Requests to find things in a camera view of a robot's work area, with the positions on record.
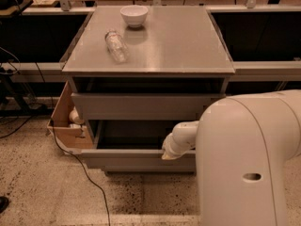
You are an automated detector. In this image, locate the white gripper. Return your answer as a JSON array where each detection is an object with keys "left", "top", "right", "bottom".
[{"left": 162, "top": 133, "right": 185, "bottom": 160}]

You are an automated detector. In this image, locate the grey drawer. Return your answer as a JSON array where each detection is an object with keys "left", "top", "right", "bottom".
[
  {"left": 81, "top": 121, "right": 196, "bottom": 173},
  {"left": 71, "top": 93, "right": 222, "bottom": 121}
]

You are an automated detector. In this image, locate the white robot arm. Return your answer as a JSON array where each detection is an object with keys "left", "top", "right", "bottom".
[{"left": 162, "top": 89, "right": 301, "bottom": 226}]

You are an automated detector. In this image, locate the grey top drawer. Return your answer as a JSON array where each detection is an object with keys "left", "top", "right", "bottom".
[{"left": 71, "top": 93, "right": 222, "bottom": 121}]

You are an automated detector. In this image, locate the grey drawer cabinet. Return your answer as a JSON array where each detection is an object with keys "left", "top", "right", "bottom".
[{"left": 61, "top": 5, "right": 236, "bottom": 176}]

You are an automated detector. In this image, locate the cardboard box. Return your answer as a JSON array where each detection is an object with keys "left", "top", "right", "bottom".
[{"left": 47, "top": 83, "right": 93, "bottom": 154}]

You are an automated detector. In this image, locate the white cup in box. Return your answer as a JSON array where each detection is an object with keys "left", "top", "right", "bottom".
[{"left": 69, "top": 108, "right": 85, "bottom": 125}]

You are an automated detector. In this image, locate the clear plastic bottle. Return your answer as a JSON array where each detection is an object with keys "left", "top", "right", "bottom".
[{"left": 104, "top": 30, "right": 129, "bottom": 63}]

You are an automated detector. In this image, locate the white ceramic bowl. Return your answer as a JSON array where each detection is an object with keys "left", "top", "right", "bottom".
[{"left": 120, "top": 5, "right": 149, "bottom": 27}]

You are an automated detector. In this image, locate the black shoe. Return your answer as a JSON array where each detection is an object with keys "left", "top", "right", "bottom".
[{"left": 0, "top": 196, "right": 9, "bottom": 213}]

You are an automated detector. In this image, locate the black floor cable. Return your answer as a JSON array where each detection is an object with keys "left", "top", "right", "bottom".
[{"left": 50, "top": 119, "right": 112, "bottom": 226}]

